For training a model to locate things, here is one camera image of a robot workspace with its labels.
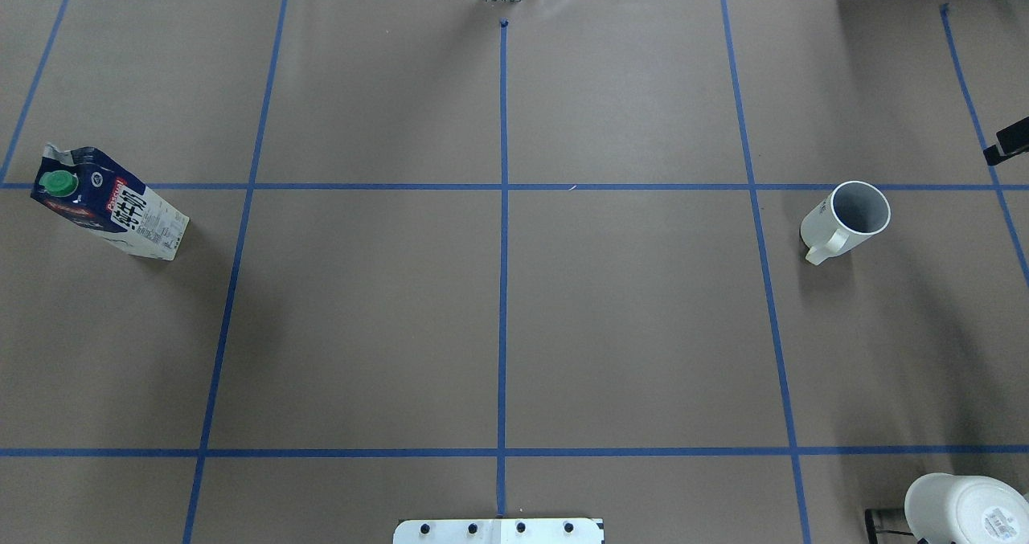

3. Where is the black wire mug rack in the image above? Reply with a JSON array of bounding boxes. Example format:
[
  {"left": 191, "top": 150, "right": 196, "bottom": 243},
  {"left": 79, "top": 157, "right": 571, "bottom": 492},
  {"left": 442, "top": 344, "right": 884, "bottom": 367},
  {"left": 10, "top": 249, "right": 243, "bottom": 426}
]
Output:
[{"left": 863, "top": 508, "right": 921, "bottom": 544}]

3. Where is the white HOME mug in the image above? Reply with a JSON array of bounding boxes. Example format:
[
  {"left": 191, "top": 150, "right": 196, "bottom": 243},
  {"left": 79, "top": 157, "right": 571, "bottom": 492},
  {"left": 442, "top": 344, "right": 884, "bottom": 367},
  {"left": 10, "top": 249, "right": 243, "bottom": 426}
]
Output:
[{"left": 800, "top": 181, "right": 892, "bottom": 265}]

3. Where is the blue white milk carton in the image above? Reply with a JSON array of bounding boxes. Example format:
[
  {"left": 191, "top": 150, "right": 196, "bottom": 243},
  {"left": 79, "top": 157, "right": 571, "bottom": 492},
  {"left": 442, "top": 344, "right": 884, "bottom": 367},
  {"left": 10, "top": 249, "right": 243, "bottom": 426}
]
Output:
[{"left": 31, "top": 144, "right": 190, "bottom": 261}]

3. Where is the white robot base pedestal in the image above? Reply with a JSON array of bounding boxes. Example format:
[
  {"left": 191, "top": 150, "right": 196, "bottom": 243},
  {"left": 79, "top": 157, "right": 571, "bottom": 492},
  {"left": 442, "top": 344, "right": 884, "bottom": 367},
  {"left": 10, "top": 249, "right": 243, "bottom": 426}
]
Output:
[{"left": 392, "top": 517, "right": 605, "bottom": 543}]

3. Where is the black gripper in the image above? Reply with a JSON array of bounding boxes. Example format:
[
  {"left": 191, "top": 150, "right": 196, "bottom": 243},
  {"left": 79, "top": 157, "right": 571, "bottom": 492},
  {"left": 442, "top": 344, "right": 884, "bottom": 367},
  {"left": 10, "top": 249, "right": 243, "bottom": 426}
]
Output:
[{"left": 984, "top": 117, "right": 1029, "bottom": 166}]

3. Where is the white mug on rack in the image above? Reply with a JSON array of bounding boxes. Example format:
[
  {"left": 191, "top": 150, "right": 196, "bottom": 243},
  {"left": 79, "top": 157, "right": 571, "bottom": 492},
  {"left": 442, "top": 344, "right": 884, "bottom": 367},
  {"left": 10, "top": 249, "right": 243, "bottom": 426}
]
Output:
[{"left": 904, "top": 473, "right": 1028, "bottom": 543}]

